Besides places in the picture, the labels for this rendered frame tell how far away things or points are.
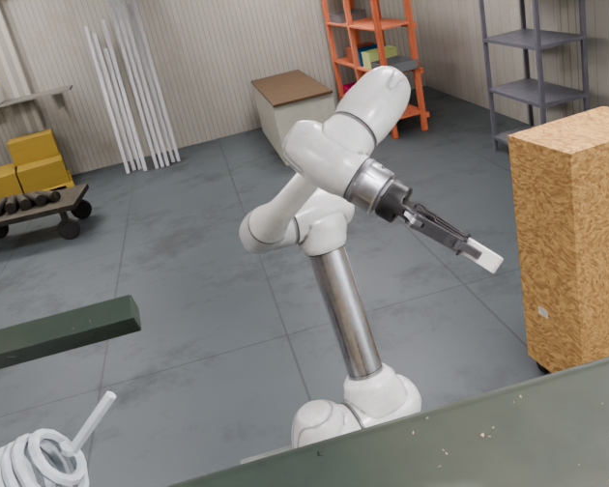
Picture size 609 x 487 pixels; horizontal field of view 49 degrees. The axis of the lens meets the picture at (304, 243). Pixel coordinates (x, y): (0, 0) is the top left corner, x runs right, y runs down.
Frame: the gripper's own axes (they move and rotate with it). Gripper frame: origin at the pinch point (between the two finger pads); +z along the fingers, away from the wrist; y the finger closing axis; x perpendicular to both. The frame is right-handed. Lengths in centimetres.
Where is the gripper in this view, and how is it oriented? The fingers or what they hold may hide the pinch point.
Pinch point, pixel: (480, 255)
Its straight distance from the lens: 122.9
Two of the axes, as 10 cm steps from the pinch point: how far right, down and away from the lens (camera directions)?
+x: -4.7, 8.3, 3.0
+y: 3.2, -1.6, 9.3
